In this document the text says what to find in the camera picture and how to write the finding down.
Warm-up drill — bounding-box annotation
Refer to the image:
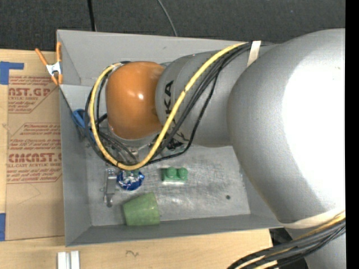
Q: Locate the brown cardboard board red print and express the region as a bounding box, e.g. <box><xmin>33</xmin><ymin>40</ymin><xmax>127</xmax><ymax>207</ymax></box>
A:
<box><xmin>0</xmin><ymin>48</ymin><xmax>66</xmax><ymax>241</ymax></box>

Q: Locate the grey metal bin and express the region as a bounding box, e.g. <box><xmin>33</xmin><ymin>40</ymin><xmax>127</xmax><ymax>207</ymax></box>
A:
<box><xmin>56</xmin><ymin>29</ymin><xmax>284</xmax><ymax>248</ymax></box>

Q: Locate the blue plastic thing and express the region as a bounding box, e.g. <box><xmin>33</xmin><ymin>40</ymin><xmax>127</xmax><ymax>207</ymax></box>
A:
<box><xmin>71</xmin><ymin>109</ymin><xmax>94</xmax><ymax>149</ymax></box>

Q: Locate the green toy brick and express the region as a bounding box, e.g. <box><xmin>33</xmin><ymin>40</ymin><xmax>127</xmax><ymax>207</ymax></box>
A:
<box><xmin>160</xmin><ymin>166</ymin><xmax>188</xmax><ymax>185</ymax></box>

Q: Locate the blue and white round thing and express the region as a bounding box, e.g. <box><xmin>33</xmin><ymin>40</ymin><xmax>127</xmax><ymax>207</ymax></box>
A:
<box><xmin>116</xmin><ymin>170</ymin><xmax>145</xmax><ymax>191</ymax></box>

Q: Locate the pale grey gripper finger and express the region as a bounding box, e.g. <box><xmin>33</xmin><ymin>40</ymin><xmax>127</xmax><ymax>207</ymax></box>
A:
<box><xmin>103</xmin><ymin>168</ymin><xmax>118</xmax><ymax>208</ymax></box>

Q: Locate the green cup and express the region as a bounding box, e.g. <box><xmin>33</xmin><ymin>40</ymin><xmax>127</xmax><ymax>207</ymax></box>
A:
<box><xmin>121</xmin><ymin>192</ymin><xmax>162</xmax><ymax>226</ymax></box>

